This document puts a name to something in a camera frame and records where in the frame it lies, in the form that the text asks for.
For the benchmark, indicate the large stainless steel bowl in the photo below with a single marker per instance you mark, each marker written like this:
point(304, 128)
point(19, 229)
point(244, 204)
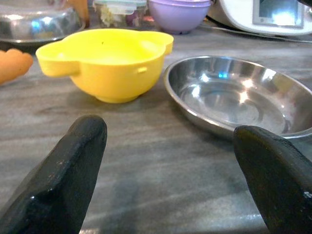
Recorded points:
point(36, 26)

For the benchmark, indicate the shallow stainless steel plate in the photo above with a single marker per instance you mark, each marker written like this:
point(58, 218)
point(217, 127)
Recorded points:
point(219, 97)

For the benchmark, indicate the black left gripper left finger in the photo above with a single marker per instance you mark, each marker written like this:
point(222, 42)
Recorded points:
point(61, 185)

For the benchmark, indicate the clear container with teal lid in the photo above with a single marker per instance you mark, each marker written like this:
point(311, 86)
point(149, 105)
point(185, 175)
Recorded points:
point(114, 13)

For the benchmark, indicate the white kitchen appliance with screen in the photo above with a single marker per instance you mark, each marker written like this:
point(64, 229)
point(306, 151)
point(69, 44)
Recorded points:
point(239, 14)

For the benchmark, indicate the purple plastic bowl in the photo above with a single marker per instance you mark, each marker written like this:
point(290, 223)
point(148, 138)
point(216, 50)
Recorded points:
point(178, 17)

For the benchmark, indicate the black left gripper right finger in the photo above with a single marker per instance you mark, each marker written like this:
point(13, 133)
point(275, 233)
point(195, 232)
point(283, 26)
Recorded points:
point(280, 182)

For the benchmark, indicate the orange scalloped plastic object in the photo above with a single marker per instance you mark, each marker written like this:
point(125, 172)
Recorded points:
point(12, 64)

